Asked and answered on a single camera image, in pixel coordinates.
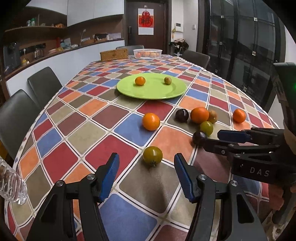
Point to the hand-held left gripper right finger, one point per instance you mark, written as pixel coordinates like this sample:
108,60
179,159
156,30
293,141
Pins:
185,178

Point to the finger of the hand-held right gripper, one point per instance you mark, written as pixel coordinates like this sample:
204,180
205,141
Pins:
217,146
233,135

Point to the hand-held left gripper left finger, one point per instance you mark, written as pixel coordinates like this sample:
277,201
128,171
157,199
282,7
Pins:
111,176

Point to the dark purple plum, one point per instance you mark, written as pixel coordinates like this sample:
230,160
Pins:
198,137
181,115

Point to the brownish green round fruit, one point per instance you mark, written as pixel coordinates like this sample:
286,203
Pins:
214,115
167,80

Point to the large orange mandarin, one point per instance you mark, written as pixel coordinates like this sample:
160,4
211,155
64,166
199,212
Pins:
199,115

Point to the olive green tomato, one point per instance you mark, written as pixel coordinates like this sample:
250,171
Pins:
152,156

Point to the green plate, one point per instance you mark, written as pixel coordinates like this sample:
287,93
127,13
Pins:
152,91

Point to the person's right hand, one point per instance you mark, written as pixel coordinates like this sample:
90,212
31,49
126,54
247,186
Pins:
291,135

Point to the checked colourful tablecloth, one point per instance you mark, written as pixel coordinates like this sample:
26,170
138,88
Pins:
104,120

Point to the dark grey chair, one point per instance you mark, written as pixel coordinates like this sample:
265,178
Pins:
129,47
44,85
16,120
196,58

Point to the dark glass sliding doors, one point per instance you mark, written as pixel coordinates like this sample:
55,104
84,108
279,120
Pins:
242,46

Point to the clear plastic bottle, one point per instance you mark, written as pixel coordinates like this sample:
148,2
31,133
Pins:
12,183

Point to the small orange tomato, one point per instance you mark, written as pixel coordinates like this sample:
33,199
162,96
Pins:
140,80

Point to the hanging bags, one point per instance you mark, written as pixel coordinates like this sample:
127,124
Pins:
179,45

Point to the pile of basket mandarins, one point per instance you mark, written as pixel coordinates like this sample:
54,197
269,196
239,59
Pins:
148,54

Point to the white plastic basket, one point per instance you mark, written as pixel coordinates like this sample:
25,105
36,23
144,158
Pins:
138,56

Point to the woven wicker box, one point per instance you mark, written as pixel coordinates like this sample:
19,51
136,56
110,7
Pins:
114,55

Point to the white intercom panel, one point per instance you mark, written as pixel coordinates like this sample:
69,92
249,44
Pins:
178,27

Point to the white kitchen counter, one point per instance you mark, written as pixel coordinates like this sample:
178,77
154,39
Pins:
69,60

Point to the dark wooden door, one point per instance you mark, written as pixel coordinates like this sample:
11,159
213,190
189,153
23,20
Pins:
159,34

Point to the black door lock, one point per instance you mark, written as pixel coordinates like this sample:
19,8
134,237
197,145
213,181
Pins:
130,32

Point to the small yellow bottle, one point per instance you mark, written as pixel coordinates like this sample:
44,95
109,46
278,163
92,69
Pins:
24,61

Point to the glass kettle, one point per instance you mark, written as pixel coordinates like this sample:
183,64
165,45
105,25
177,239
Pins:
38,52

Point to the white desk lamp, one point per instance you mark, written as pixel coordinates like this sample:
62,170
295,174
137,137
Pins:
82,34

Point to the black coffee machine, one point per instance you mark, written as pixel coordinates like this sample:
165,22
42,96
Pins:
11,55

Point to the red wall poster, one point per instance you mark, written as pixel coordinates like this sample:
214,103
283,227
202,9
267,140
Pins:
146,22

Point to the wooden wall shelf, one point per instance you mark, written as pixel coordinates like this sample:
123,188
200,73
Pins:
34,30

